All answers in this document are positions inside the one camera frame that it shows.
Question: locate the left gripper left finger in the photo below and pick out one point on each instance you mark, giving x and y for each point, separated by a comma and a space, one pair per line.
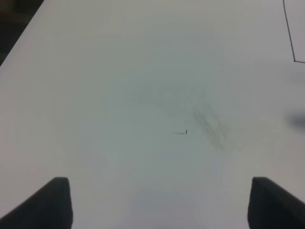
48, 208

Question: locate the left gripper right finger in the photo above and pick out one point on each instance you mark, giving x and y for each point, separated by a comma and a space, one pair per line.
272, 207

